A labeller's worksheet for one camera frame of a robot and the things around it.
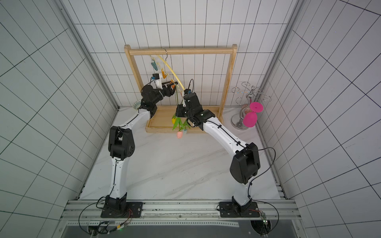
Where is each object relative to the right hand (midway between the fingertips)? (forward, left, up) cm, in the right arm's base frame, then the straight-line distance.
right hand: (170, 109), depth 81 cm
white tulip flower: (+1, -6, -22) cm, 23 cm away
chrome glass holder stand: (+17, -45, -29) cm, 56 cm away
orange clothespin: (+12, 0, +7) cm, 14 cm away
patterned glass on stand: (+17, -49, -15) cm, 54 cm away
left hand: (+19, -1, +4) cm, 19 cm away
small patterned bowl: (+26, +35, -24) cm, 50 cm away
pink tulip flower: (-12, -6, -8) cm, 15 cm away
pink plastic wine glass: (+11, -50, -17) cm, 54 cm away
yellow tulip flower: (-6, -4, -4) cm, 8 cm away
